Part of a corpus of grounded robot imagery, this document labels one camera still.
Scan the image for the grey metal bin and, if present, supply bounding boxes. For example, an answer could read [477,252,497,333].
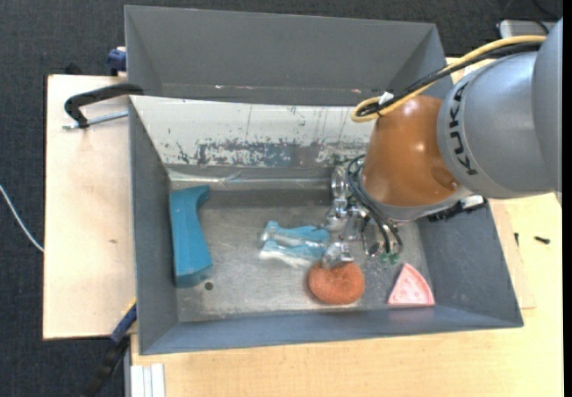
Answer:
[123,4,525,356]

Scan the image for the orange-brown round scouring pad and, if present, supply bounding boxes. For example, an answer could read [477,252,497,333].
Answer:
[307,260,366,306]

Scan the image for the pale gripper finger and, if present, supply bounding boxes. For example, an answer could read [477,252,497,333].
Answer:
[258,241,355,271]
[259,200,349,249]

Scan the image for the pink wedge toy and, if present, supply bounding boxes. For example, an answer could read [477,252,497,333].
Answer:
[386,263,436,308]

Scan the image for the blue angled block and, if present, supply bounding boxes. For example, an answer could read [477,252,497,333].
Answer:
[168,183,215,289]

